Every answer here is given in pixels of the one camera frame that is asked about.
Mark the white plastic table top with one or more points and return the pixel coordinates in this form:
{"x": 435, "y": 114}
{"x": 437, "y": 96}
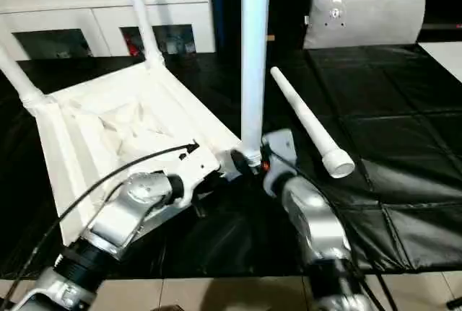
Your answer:
{"x": 108, "y": 130}

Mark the black stand leg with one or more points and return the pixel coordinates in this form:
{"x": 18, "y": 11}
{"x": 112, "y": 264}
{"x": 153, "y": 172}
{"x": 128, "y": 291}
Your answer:
{"x": 455, "y": 302}

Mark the white glass-door cabinet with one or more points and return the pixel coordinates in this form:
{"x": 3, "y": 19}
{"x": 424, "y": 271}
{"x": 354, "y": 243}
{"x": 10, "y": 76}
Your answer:
{"x": 72, "y": 15}

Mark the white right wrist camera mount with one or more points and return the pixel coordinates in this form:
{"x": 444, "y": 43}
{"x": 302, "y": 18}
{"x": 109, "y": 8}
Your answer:
{"x": 281, "y": 149}

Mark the white flat panel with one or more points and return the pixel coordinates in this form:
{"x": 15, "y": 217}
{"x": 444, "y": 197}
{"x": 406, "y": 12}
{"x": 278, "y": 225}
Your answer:
{"x": 444, "y": 58}

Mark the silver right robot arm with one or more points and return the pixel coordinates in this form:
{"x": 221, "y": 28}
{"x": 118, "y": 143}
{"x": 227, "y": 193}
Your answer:
{"x": 317, "y": 231}

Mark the black furniture with yellow label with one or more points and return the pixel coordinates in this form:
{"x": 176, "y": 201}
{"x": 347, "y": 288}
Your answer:
{"x": 285, "y": 1}

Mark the grey cushion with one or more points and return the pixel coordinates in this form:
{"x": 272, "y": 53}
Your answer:
{"x": 368, "y": 15}

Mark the black work mat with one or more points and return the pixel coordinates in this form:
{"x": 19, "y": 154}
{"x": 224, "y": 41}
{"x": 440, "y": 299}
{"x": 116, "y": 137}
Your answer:
{"x": 390, "y": 145}

